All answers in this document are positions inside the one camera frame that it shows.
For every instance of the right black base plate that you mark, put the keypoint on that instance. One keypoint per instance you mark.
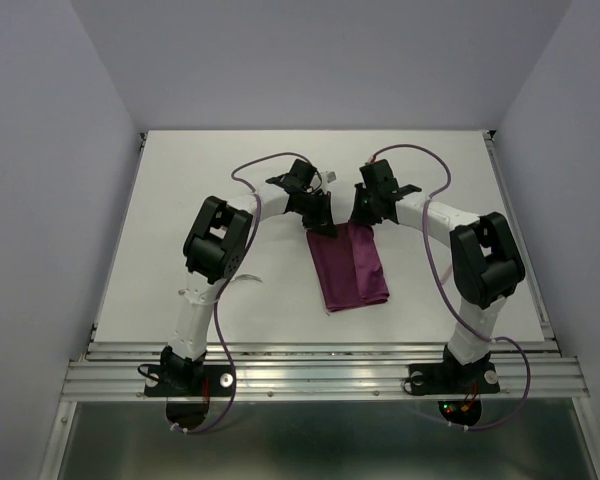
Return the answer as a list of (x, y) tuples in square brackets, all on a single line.
[(427, 379)]

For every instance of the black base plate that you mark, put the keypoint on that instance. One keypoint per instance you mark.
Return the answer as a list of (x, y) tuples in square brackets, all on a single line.
[(427, 379), (207, 381)]

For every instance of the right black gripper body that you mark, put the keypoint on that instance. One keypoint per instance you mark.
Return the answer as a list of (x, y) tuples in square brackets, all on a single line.
[(364, 210)]

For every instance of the aluminium rail frame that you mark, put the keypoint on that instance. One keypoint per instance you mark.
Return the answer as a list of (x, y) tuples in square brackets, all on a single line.
[(328, 411)]

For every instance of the pink handled knife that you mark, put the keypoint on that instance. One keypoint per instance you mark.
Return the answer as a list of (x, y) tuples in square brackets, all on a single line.
[(447, 275)]

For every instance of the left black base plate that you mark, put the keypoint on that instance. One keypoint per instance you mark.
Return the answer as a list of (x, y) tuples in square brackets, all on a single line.
[(207, 381)]

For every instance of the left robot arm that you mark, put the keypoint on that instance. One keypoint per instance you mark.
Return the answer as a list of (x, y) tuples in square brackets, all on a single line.
[(216, 246)]

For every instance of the purple cloth napkin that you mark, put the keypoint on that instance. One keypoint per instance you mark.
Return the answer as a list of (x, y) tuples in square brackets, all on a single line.
[(349, 269)]

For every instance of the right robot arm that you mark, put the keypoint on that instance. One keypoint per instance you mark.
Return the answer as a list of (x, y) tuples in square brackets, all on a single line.
[(486, 267)]

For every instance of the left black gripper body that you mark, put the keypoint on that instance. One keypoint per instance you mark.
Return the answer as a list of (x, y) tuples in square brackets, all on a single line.
[(313, 210)]

